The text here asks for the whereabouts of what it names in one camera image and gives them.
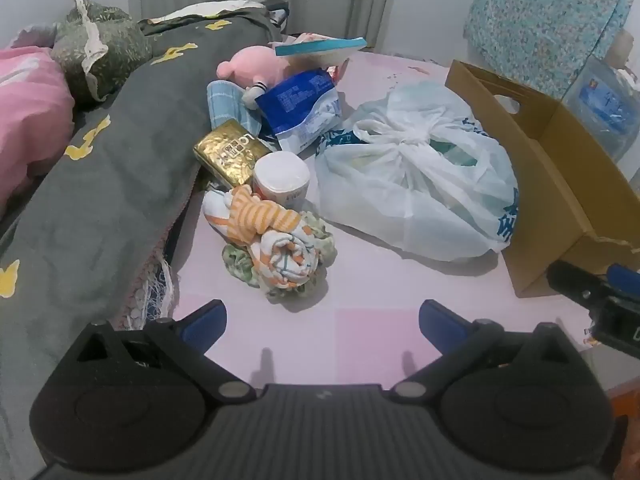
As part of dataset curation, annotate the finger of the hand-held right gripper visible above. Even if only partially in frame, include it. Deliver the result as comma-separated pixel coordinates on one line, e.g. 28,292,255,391
546,260,613,307
606,263,640,294

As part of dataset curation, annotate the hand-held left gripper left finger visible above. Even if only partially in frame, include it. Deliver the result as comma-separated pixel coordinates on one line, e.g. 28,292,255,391
75,299,258,406

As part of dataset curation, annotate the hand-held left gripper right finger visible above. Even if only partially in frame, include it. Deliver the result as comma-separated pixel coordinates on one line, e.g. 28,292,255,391
390,299,566,406

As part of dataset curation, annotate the brown cardboard box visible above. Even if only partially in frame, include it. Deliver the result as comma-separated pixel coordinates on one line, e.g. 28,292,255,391
445,59,640,300

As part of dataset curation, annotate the blue and white plastic package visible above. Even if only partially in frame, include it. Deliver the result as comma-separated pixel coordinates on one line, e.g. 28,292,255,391
255,69,343,155

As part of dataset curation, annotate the pink plush toy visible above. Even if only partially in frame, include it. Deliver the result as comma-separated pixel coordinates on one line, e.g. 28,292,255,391
216,45,296,106

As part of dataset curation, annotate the blue and white box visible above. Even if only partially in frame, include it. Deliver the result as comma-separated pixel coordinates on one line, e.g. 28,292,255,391
274,37,367,68

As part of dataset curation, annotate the lace-trimmed sheet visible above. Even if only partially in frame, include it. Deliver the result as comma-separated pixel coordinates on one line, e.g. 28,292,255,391
115,255,178,331

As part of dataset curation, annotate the pink bed sheet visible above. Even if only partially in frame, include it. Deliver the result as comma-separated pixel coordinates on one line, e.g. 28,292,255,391
170,50,640,391

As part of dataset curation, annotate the white rolled striped towel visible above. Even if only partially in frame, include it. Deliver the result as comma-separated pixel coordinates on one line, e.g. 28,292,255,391
250,227,326,303

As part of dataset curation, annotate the orange striped cloth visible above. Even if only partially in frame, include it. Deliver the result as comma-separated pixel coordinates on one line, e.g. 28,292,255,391
202,185,301,246

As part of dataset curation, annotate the white plastic bag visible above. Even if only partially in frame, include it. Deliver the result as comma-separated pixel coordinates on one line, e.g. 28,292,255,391
314,80,521,263

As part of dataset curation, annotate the white toilet paper roll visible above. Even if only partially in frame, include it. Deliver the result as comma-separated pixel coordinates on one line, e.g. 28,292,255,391
252,152,311,208

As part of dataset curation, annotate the gold tissue packet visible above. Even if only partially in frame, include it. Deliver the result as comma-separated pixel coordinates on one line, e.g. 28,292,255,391
193,120,271,187

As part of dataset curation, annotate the grey blanket with yellow print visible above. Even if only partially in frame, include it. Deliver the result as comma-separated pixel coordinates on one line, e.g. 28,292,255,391
0,7,291,461

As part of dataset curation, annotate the clear blue water jug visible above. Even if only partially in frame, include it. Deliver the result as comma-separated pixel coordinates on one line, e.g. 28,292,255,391
565,30,640,161

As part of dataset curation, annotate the blue checkered cloth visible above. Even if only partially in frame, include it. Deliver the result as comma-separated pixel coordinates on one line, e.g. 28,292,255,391
206,80,276,151

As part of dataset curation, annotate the teal floral cloth cover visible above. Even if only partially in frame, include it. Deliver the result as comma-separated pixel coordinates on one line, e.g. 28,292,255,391
462,0,638,91

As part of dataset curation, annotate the pink quilt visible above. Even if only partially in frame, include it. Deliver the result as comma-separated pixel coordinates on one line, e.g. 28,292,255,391
0,45,76,206

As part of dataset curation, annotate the green floral pillow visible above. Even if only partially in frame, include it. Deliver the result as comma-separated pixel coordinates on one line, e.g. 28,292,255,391
50,0,153,106

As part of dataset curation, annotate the white quilt cover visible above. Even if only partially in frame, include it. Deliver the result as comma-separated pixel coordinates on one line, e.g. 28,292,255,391
140,0,291,26

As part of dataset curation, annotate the light grey cloth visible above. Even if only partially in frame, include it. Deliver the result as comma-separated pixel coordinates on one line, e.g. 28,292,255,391
15,24,58,50

